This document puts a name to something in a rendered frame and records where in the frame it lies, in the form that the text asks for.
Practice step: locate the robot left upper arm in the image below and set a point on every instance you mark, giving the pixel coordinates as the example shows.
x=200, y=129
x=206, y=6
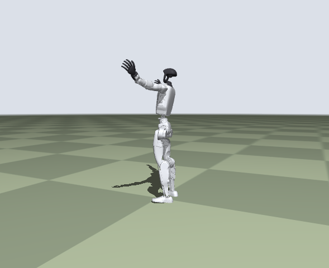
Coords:
x=158, y=87

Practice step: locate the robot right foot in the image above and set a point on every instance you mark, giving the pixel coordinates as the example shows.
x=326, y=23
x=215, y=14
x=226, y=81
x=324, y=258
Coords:
x=174, y=193

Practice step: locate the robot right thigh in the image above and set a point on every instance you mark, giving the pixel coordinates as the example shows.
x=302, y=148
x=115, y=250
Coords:
x=166, y=154

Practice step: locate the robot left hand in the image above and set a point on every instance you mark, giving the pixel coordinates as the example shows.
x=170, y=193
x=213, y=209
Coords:
x=131, y=69

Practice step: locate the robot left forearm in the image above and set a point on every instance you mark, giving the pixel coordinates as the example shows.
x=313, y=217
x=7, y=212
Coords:
x=142, y=82

